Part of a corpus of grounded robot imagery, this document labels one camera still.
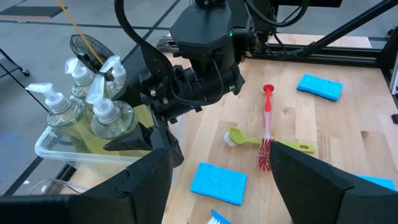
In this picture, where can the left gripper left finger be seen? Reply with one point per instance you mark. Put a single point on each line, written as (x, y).
(124, 202)

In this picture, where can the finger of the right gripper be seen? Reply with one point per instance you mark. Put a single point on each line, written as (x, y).
(171, 140)
(133, 140)

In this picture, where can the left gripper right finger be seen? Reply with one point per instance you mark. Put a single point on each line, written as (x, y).
(317, 199)

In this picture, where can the clear yellow dish soap bottle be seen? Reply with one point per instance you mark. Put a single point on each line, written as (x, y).
(59, 105)
(118, 74)
(79, 77)
(105, 115)

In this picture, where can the yellow-green plastic spoon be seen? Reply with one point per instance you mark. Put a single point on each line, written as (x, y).
(242, 139)

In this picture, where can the blue sponge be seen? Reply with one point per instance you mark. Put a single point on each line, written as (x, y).
(320, 87)
(381, 182)
(217, 183)

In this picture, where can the red and clear dish brush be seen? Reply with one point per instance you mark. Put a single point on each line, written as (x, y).
(267, 105)

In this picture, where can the blue dish brush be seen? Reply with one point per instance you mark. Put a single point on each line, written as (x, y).
(220, 217)

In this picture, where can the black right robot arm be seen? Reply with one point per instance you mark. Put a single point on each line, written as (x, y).
(202, 31)

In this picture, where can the shallow clear plastic bin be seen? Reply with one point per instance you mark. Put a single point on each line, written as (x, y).
(56, 186)

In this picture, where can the tall clear plastic bin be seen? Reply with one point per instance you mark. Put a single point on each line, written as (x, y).
(62, 152)

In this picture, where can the black floor fan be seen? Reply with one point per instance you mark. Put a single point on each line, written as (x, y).
(90, 46)

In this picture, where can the black wheeled stand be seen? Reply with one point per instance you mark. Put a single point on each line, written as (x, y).
(25, 73)

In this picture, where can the black floor mat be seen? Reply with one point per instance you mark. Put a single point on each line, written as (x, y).
(31, 12)

